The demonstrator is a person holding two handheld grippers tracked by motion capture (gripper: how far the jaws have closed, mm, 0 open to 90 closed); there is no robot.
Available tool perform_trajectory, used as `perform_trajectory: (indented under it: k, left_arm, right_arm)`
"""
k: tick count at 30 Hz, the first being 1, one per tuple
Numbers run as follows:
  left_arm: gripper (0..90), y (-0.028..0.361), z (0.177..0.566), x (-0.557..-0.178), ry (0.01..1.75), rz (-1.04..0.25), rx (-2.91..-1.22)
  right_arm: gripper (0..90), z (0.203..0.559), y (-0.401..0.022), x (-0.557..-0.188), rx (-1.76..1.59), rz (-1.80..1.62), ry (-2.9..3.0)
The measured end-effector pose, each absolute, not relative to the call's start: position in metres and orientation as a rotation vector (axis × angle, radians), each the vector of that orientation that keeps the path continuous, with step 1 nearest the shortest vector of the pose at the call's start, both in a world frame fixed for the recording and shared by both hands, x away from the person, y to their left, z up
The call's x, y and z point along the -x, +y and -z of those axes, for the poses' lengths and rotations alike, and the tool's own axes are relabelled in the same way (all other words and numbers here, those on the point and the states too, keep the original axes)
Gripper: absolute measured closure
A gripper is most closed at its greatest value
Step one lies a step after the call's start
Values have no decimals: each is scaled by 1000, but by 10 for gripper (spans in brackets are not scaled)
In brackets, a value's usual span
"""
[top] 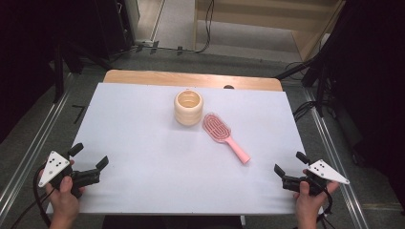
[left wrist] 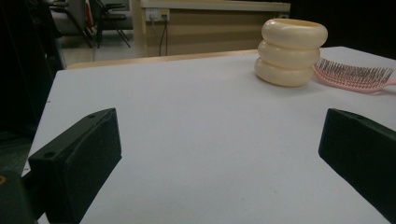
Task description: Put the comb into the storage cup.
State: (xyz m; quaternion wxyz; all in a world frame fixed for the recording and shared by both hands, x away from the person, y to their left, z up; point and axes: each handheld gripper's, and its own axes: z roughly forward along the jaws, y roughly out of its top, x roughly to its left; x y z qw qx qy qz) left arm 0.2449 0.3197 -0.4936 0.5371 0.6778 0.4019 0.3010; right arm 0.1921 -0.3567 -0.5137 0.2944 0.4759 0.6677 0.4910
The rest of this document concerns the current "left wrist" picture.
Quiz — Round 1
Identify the black power cable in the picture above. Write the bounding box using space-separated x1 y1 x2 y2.
158 15 169 57

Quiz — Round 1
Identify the beige wooden counter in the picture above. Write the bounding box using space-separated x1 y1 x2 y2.
130 0 291 59

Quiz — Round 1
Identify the white wall socket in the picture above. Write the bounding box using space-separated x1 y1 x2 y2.
145 7 171 22

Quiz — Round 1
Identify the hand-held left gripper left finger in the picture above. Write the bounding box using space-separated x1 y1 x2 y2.
28 107 122 224

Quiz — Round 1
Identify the wooden table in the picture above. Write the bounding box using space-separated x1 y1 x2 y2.
66 49 260 70

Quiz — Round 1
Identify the white table cover board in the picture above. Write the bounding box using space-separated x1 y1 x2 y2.
21 46 396 224

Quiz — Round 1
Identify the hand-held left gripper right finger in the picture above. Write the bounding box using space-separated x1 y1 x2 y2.
318 107 396 224

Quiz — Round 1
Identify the black folding chair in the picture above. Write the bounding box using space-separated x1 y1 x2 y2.
90 0 132 49

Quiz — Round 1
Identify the cream ribbed round holder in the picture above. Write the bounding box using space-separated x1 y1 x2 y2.
254 18 329 88

